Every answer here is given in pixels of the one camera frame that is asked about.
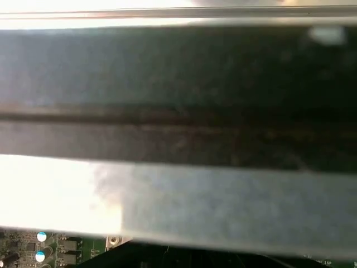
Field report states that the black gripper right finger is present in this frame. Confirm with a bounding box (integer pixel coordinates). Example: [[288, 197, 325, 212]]
[[167, 247, 309, 268]]

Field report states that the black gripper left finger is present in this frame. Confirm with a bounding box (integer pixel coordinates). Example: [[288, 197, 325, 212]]
[[76, 243, 168, 268]]

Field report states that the green motherboard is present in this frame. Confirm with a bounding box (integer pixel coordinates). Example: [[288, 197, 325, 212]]
[[0, 227, 357, 268]]

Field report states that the grey square choke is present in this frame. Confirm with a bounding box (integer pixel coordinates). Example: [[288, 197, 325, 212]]
[[57, 252, 78, 265], [57, 239, 78, 252]]

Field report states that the black open PC case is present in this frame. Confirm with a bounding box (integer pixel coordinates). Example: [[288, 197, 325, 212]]
[[0, 0, 357, 262]]

